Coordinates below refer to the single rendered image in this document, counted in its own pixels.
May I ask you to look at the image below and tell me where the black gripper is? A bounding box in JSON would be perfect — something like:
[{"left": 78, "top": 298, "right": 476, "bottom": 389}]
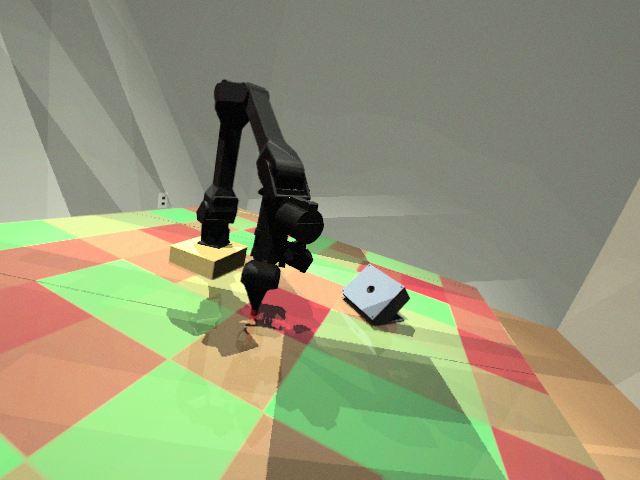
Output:
[{"left": 240, "top": 222, "right": 287, "bottom": 311}]

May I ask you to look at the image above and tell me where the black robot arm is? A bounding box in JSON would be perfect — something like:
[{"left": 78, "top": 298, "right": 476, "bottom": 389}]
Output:
[{"left": 196, "top": 80, "right": 324, "bottom": 273}]

